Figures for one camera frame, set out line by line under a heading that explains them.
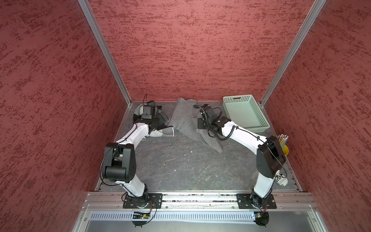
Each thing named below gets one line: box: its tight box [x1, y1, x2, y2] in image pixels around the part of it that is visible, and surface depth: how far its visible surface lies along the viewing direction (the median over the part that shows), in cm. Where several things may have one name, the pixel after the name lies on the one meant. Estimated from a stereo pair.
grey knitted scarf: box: [168, 97, 223, 154], surface depth 105 cm
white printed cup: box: [274, 169, 289, 187], surface depth 81 cm
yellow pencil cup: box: [282, 144, 289, 157], surface depth 85 cm
